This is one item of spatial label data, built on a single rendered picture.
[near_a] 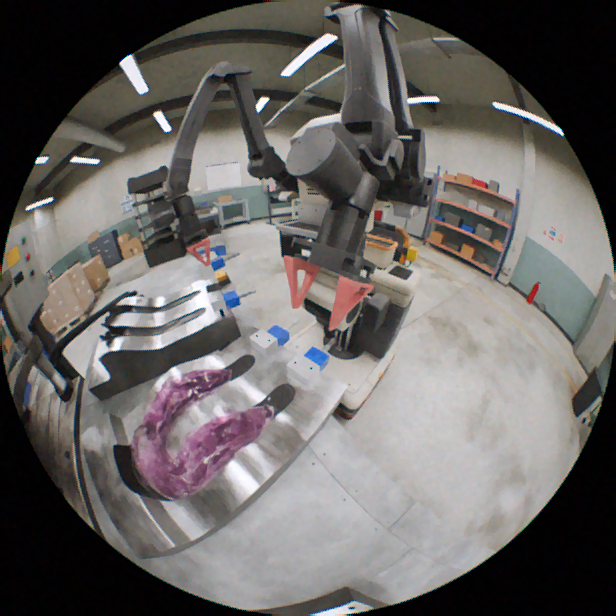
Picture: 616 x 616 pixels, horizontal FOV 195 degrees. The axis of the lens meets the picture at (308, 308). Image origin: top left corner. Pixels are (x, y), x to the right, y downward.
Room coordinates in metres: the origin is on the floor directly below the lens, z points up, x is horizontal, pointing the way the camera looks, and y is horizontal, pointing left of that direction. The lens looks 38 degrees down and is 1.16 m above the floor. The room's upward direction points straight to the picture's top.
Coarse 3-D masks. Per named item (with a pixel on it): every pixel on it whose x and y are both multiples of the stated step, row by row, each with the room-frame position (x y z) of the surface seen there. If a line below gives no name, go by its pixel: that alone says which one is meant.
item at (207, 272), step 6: (204, 258) 0.47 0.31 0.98; (216, 258) 0.47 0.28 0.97; (222, 258) 0.46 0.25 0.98; (228, 258) 0.49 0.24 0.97; (198, 264) 0.42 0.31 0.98; (210, 264) 0.44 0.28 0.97; (216, 264) 0.45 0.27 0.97; (222, 264) 0.46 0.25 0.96; (204, 270) 0.42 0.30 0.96; (210, 270) 0.43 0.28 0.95; (204, 276) 0.42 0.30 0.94; (210, 276) 0.43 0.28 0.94
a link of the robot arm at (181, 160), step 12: (216, 72) 0.49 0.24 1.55; (204, 84) 0.49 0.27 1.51; (216, 84) 0.52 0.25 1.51; (204, 96) 0.49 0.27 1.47; (192, 108) 0.47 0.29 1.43; (204, 108) 0.50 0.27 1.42; (192, 120) 0.47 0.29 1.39; (180, 132) 0.45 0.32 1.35; (192, 132) 0.47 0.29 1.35; (180, 144) 0.45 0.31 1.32; (192, 144) 0.47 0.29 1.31; (180, 156) 0.44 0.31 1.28; (192, 156) 0.47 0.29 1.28; (180, 168) 0.43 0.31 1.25; (168, 180) 0.41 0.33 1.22
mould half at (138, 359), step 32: (192, 288) 0.45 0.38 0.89; (128, 320) 0.24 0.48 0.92; (160, 320) 0.29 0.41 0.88; (192, 320) 0.29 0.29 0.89; (224, 320) 0.30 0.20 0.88; (96, 352) 0.15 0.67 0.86; (128, 352) 0.15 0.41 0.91; (160, 352) 0.19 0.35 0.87; (192, 352) 0.24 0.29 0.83; (96, 384) 0.05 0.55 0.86; (128, 384) 0.11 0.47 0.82
